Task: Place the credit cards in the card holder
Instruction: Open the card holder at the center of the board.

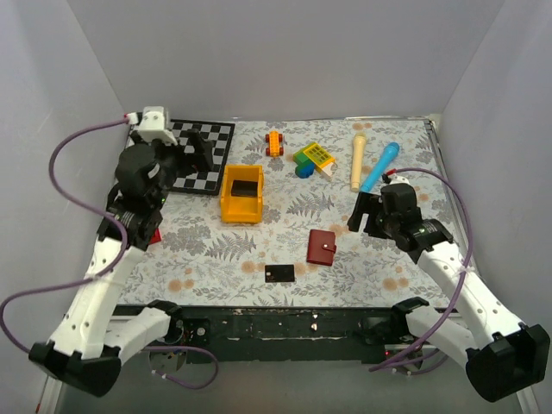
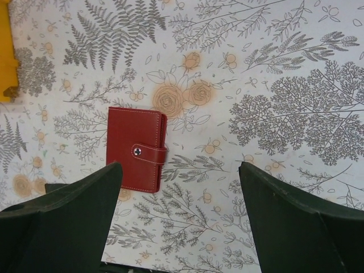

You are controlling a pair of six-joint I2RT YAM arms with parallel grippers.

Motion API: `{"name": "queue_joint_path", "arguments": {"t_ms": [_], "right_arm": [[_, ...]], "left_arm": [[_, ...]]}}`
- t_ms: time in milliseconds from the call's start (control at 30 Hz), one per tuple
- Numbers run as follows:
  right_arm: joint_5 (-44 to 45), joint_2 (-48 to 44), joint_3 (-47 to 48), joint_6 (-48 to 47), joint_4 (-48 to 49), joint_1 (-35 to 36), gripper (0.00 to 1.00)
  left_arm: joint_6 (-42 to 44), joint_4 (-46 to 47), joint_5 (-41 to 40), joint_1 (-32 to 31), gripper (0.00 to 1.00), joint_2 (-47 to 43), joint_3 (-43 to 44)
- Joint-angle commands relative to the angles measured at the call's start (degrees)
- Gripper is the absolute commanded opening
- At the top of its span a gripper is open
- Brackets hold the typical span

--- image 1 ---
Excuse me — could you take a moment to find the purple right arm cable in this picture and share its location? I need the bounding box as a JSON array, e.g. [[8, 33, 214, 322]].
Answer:
[[368, 168, 474, 375]]

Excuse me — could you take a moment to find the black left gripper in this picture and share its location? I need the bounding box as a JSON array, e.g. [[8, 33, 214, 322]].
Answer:
[[135, 129, 213, 205]]

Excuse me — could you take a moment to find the black white chessboard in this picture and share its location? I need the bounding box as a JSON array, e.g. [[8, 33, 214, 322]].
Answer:
[[166, 119, 236, 198]]

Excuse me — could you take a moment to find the colourful toy block house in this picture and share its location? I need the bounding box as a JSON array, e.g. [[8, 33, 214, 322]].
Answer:
[[293, 142, 336, 180]]

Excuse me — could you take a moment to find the floral table mat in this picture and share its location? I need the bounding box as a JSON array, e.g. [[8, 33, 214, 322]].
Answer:
[[120, 119, 462, 307]]

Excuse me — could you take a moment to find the blue toy microphone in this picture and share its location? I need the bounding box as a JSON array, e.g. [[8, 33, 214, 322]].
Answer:
[[360, 142, 400, 193]]

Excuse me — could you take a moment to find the black credit card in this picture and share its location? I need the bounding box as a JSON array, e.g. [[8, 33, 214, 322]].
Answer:
[[265, 264, 295, 283]]

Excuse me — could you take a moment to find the orange toy car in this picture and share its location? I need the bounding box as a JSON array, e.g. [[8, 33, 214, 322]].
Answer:
[[265, 130, 284, 158]]

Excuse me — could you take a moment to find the red leather card holder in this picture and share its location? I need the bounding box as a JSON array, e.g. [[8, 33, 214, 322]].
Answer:
[[306, 229, 336, 267]]

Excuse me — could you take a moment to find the cream toy microphone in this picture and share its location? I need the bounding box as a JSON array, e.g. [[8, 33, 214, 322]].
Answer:
[[350, 132, 367, 192]]

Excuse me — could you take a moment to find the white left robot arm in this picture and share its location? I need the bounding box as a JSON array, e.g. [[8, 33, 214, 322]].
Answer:
[[28, 129, 213, 397]]

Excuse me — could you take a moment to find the yellow plastic bin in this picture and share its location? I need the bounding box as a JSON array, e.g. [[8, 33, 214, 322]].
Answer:
[[220, 165, 264, 223]]

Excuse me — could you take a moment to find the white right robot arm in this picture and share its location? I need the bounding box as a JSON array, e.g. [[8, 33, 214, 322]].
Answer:
[[348, 180, 550, 402]]

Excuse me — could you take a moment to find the black front table rail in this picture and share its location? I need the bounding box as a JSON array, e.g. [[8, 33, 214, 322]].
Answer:
[[110, 304, 454, 366]]

